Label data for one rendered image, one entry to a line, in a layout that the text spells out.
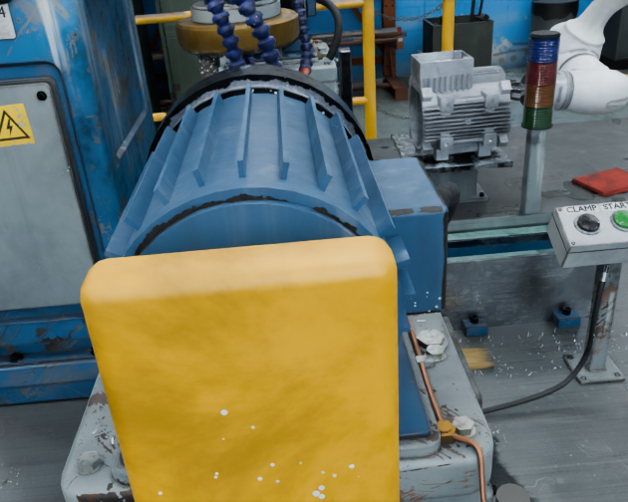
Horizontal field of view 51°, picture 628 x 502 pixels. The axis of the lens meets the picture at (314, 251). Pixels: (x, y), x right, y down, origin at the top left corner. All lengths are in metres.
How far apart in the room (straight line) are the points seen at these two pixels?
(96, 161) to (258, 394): 0.67
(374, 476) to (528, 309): 0.90
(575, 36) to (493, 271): 0.79
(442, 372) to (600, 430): 0.55
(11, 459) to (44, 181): 0.40
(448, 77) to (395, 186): 1.14
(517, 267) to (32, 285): 0.76
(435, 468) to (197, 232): 0.22
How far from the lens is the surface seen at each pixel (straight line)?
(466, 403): 0.49
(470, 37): 5.92
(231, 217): 0.33
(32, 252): 1.01
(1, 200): 0.98
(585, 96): 1.68
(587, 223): 0.96
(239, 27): 0.95
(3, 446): 1.11
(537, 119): 1.46
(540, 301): 1.21
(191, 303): 0.27
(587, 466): 0.98
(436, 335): 0.54
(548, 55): 1.43
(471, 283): 1.15
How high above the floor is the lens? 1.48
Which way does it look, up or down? 28 degrees down
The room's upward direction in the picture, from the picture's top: 4 degrees counter-clockwise
